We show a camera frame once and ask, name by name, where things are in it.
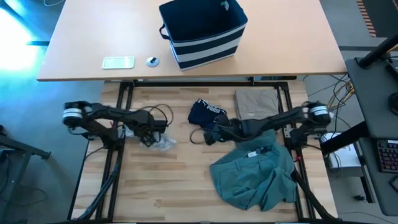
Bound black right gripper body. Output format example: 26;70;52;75
203;119;243;146

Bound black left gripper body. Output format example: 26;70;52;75
136;117;168;141

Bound white leaf-print cloth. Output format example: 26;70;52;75
124;126;177;152

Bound navy Puma underwear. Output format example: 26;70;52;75
187;98;228;130

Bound khaki shorts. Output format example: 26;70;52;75
234;89;280;121

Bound teal green shorts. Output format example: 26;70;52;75
209;129;298;212

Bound navy white striped fabric bin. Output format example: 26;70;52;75
159;0;249;72

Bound light wooden office desk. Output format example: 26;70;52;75
36;0;348;82

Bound white box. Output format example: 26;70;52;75
323;133;363;170

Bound grey metal side table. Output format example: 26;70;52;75
0;124;51;224

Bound dark grey side desk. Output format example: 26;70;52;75
345;57;398;217

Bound black backlit keyboard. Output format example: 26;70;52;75
376;139;398;174

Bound black monitor pole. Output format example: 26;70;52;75
357;35;398;69

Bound dark rug with orange edge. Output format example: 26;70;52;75
356;0;398;38

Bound black aluminium table frame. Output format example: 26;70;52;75
67;80;343;224

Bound yellow and black cable bundle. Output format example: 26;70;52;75
312;74;355;124

